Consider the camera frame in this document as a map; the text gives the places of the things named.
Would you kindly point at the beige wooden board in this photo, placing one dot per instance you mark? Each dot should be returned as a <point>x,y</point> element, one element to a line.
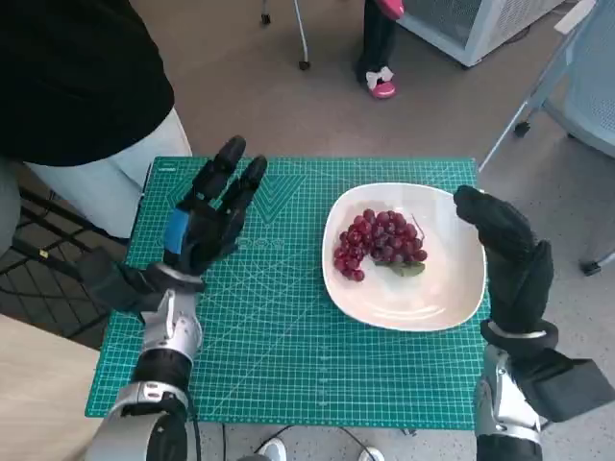
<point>38,394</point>

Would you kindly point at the red toy grape bunch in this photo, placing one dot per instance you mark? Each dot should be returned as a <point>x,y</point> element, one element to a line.
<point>379,235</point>

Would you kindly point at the grey chair legs with casters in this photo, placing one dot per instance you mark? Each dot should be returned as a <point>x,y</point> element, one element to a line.
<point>303,65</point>

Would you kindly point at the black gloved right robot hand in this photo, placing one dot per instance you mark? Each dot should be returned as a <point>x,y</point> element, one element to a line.
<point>516,274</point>

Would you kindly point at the black metal rack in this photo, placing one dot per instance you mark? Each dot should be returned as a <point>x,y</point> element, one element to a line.
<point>48,230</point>

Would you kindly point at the white square plate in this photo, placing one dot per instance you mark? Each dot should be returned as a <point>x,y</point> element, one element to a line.
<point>408,302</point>

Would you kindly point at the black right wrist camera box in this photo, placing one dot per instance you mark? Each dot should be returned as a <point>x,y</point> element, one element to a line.
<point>562,389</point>

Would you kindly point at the green cutting mat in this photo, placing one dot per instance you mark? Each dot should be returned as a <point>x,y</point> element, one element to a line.
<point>288,346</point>

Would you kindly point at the blue-grey mesh chair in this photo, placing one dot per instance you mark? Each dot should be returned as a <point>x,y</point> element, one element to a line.
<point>586,96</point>

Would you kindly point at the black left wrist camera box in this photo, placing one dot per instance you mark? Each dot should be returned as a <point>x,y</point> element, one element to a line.
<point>115,283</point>

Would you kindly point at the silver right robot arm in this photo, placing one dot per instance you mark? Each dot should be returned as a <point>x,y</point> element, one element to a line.
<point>504,403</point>

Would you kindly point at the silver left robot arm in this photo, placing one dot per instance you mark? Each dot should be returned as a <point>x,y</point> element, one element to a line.
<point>168,336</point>

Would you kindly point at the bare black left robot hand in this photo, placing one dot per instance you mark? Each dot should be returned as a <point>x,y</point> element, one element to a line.
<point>206,230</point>

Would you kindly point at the white rounded foot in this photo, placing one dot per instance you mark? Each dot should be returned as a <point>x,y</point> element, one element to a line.
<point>273,451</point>
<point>371,454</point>

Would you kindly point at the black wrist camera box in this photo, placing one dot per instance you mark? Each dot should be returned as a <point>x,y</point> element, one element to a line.
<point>115,283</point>
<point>562,389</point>

